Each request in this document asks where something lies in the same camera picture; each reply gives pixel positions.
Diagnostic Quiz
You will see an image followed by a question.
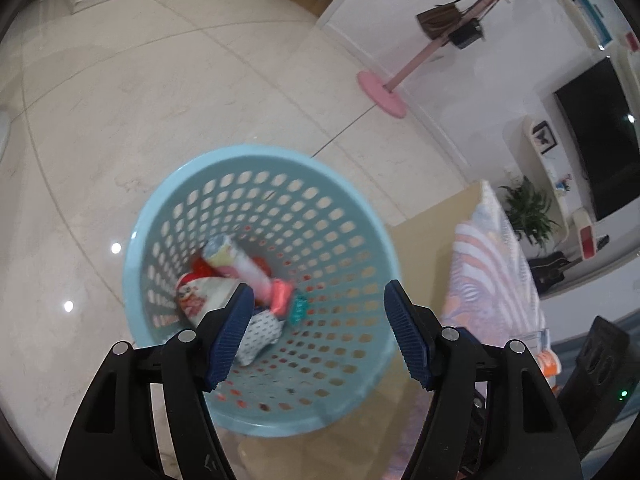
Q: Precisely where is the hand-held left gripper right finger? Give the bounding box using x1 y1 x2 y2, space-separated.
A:
384 280 583 480

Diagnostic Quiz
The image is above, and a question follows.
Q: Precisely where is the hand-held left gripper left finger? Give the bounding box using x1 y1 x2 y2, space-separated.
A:
56 284 255 480

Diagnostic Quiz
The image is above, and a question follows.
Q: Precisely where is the white carton box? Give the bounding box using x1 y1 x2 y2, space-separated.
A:
234 309 287 367

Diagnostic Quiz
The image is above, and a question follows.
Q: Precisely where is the pink snack packet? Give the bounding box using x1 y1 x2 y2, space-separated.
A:
269 280 296 323

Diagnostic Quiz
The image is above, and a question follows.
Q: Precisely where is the teal snack packet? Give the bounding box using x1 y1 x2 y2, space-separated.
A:
287 292 311 327

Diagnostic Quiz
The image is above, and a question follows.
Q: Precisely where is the light blue plastic basket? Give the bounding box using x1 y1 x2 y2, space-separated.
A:
122 144 402 438

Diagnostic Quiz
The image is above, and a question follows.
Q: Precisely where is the patterned pink blue blanket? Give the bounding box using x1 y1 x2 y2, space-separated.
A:
385 180 556 480

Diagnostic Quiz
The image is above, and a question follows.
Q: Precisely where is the black acoustic guitar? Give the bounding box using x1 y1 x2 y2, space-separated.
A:
527 251 585 297

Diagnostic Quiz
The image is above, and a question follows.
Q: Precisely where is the red white box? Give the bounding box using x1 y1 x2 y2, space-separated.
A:
572 209 610 262

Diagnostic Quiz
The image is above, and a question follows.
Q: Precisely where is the green potted plant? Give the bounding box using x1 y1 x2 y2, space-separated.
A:
499 175 562 249

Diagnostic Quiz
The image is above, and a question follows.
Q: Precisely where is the framed butterfly picture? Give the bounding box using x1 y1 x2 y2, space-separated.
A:
531 121 558 156

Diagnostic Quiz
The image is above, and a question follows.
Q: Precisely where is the pink coat rack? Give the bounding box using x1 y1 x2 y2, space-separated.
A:
357 0 548 119

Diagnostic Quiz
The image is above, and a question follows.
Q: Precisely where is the black handbag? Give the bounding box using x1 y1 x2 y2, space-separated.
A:
448 17 486 51

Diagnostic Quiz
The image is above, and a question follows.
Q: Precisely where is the brown handbag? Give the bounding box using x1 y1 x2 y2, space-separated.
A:
416 4 463 41

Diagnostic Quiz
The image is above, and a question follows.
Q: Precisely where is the white curved wall shelf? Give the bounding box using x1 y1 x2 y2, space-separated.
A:
502 115 576 261

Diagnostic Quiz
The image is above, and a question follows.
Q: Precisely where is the black wall television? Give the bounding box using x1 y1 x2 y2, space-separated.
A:
552 57 640 222

